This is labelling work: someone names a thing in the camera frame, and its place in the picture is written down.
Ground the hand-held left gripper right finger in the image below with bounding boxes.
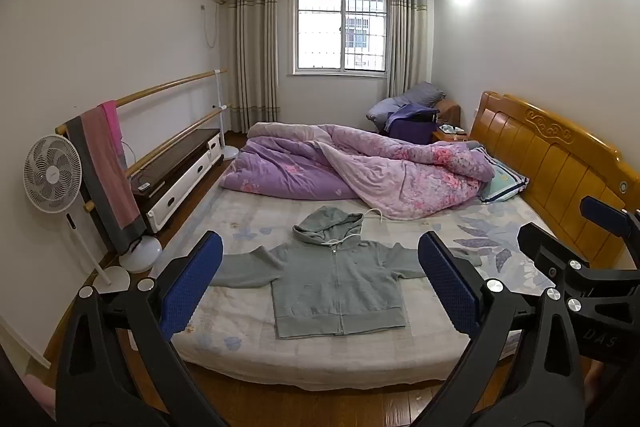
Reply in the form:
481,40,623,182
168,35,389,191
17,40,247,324
418,231,586,427

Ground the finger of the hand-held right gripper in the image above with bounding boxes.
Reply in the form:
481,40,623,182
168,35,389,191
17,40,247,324
518,222,640,297
580,195,640,268

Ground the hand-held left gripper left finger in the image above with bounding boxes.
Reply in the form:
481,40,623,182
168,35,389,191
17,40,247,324
54,231,227,427

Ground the grey zip hoodie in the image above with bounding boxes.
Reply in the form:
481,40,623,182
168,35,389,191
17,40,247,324
212,206,483,339

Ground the bed with pale floral sheet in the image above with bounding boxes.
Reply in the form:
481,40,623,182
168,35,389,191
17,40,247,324
150,184,556,392

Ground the blue green pillow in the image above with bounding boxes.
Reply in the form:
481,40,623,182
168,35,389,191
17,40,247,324
477,147,530,204

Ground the wooden headboard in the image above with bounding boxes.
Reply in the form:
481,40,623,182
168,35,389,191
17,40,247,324
467,91,640,269

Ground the dark and white tv cabinet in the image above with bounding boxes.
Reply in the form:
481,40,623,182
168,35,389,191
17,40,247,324
131,128,224,235

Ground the grey towel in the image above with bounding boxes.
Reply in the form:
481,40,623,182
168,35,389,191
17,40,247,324
65,116,147,255

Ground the purple pink floral quilt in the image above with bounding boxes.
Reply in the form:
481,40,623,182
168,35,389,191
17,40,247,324
220,122,496,221

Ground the wooden nightstand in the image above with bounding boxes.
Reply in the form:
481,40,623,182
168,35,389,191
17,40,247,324
432,129,472,144

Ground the pink towel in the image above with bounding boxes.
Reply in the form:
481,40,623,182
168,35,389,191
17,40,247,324
82,101,142,230

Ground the dark purple cloth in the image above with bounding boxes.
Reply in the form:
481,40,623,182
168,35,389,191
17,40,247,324
385,103,442,144

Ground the brown chair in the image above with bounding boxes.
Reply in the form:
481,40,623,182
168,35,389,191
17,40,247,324
434,99,461,126

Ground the white standing fan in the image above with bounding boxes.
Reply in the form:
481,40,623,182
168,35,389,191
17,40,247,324
24,134,129,295

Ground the blue grey bedding pile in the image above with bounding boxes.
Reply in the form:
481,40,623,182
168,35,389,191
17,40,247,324
366,82,447,132

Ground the wooden double ballet barre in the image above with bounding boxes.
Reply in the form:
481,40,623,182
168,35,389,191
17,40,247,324
55,68,240,274

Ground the grey striped curtain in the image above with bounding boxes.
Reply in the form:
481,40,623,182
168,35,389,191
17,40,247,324
386,0,430,94
227,0,282,135

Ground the barred window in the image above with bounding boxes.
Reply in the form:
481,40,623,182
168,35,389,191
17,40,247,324
290,0,390,76

